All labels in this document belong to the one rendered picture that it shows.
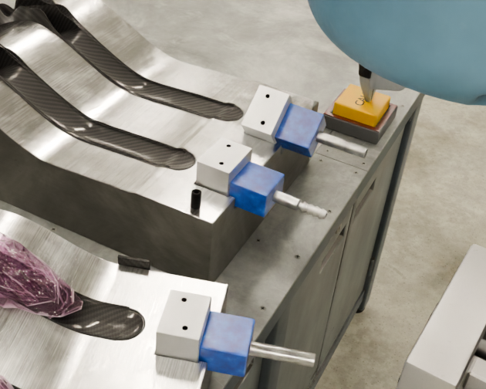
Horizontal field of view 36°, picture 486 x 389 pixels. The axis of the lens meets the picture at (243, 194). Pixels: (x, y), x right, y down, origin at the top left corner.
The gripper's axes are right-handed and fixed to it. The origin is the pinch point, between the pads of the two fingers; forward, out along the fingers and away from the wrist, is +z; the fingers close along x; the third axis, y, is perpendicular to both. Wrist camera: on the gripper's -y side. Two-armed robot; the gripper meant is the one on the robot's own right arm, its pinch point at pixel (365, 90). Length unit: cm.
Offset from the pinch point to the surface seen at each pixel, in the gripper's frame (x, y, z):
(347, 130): -4.1, -0.2, 4.1
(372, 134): -4.1, 3.1, 3.6
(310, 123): -21.5, 0.3, -6.8
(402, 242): 75, 0, 85
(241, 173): -31.9, -2.6, -5.5
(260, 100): -22.2, -5.5, -7.9
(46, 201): -38.6, -21.8, 2.1
